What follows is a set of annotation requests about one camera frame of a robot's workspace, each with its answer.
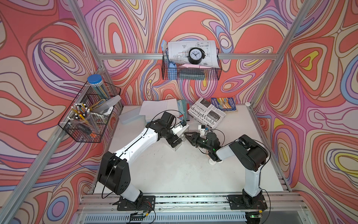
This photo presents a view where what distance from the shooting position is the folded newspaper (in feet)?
3.41

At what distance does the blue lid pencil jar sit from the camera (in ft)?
2.34

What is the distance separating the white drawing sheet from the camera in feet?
2.80

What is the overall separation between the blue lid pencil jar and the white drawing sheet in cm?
43

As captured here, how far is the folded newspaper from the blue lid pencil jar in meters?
0.59
